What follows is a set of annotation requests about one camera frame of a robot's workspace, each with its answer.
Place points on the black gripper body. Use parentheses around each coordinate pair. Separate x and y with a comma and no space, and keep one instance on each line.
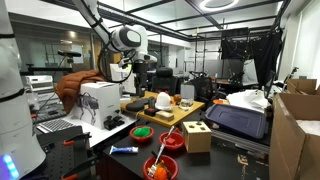
(140,75)

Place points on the blue white toothpaste tube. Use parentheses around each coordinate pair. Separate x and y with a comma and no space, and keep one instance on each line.
(123,150)

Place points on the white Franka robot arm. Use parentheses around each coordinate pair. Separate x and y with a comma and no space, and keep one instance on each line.
(126,38)

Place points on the orange bowl with green toy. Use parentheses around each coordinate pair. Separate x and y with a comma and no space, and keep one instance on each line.
(141,138)

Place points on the orange bowl with red block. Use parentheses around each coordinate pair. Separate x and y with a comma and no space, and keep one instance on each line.
(178,143)

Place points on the orange bowl with utensils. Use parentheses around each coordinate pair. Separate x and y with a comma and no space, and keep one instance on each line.
(170,163)

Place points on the black mug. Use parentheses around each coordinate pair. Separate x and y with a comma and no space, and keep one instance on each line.
(151,102)

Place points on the black soft pouch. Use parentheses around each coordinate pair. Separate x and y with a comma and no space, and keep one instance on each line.
(136,105)

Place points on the black box red square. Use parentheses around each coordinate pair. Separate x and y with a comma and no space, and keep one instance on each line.
(151,111)

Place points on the white plush toy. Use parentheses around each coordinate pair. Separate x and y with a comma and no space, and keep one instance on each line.
(163,101)

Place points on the black high back chair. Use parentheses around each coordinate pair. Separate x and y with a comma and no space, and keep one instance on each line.
(164,81)

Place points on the tan box white label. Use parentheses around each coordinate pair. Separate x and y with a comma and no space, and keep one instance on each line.
(165,115)

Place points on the brown football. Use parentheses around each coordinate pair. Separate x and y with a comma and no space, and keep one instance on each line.
(177,98)

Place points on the green plush toy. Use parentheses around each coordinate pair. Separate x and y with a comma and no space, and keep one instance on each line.
(141,132)

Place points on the white robot dog box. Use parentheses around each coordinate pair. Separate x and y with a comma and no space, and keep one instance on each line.
(96,105)

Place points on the clear glass jar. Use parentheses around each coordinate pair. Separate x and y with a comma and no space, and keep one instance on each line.
(186,104)

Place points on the wooden desk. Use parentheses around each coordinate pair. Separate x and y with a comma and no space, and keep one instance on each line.
(186,112)

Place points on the white plastic spoon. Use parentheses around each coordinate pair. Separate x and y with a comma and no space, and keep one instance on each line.
(169,133)

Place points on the red toy block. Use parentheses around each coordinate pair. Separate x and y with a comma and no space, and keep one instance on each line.
(171,141)

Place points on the white table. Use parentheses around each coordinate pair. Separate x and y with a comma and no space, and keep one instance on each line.
(96,131)

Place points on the black mesh chair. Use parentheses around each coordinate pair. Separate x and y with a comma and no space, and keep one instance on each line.
(204,86)

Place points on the brown puffer jacket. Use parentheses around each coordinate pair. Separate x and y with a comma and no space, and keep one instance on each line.
(71,86)

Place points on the wooden shape sorter box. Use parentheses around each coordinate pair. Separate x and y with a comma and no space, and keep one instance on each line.
(196,136)

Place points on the white plastic fork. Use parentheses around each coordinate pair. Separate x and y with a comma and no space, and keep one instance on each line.
(155,163)

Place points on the black orange bar clamp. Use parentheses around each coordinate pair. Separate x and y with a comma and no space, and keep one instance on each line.
(78,137)
(81,166)

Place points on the shallow orange dish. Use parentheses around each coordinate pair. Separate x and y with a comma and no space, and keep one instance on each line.
(220,101)

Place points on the orange toy ball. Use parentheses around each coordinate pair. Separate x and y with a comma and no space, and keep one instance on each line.
(160,174)

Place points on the grey white keyboard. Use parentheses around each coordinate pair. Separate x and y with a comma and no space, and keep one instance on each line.
(56,125)

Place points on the dark blue bin lid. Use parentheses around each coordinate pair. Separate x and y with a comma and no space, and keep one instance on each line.
(236,120)

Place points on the white lab machine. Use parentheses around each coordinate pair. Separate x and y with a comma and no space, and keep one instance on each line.
(39,83)

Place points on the black perforated pegboard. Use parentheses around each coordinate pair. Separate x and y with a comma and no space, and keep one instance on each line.
(56,150)

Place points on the black backdrop curtain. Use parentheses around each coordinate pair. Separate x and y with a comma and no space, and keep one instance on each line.
(260,50)

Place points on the large cardboard box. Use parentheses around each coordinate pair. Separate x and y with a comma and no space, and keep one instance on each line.
(286,143)

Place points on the open flap cardboard box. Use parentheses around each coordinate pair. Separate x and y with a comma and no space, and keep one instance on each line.
(301,86)

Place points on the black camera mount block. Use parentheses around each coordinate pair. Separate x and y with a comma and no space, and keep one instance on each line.
(113,122)

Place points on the black tripod camera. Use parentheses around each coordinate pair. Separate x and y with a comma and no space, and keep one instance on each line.
(68,54)

